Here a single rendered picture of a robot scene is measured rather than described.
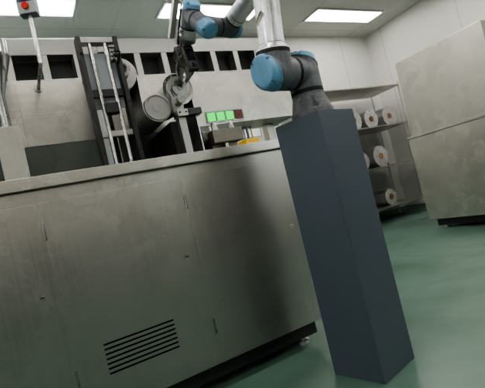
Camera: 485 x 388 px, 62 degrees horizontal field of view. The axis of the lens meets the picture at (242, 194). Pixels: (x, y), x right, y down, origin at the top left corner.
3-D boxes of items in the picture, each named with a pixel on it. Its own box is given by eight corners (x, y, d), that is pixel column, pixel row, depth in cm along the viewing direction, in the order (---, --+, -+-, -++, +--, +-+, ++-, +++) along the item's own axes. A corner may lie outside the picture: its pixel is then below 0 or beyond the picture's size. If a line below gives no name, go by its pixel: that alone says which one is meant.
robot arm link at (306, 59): (330, 85, 145) (321, 48, 145) (305, 85, 136) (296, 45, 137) (306, 97, 154) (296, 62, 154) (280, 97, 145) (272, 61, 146)
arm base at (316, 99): (342, 110, 145) (336, 83, 145) (316, 112, 135) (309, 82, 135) (310, 123, 156) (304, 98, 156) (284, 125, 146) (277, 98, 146)
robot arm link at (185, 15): (189, 5, 160) (178, -3, 164) (185, 32, 167) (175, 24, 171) (206, 5, 164) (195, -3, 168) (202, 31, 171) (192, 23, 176)
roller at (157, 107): (148, 121, 179) (142, 95, 180) (134, 135, 201) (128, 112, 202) (173, 118, 185) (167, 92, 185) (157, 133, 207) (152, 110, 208)
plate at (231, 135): (215, 142, 189) (212, 130, 190) (185, 160, 224) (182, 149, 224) (244, 138, 197) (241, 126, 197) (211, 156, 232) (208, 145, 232)
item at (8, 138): (0, 196, 152) (-32, 49, 154) (1, 201, 165) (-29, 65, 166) (41, 189, 159) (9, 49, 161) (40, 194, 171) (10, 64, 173)
